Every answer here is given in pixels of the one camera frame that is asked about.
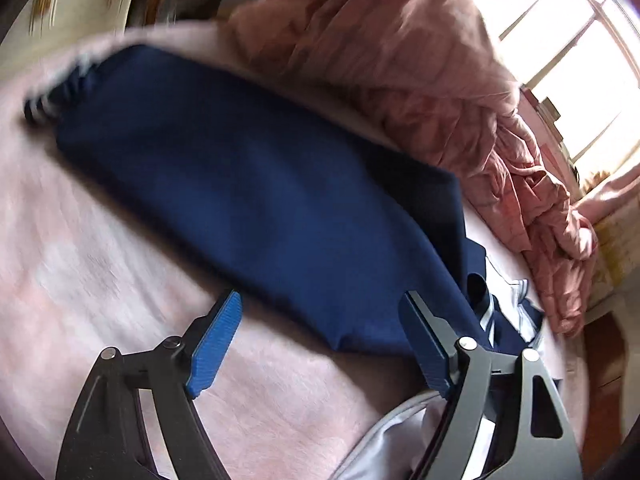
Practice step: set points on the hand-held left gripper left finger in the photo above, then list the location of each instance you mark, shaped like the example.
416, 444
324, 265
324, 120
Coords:
215, 345

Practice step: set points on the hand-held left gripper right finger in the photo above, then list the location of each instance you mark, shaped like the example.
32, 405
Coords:
422, 345

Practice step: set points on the white and navy varsity jacket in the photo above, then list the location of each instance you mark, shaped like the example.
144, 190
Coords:
250, 185

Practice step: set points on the bed with pink sheet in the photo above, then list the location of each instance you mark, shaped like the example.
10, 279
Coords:
100, 285

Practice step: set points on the boxes on window sill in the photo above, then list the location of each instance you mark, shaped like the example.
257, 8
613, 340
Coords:
549, 107

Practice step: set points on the pink quilt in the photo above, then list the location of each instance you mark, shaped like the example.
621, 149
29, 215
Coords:
400, 60

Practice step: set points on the white framed window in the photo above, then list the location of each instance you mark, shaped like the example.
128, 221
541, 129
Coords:
550, 35

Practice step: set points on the white cabinet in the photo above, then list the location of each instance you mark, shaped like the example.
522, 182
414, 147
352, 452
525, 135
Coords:
75, 5

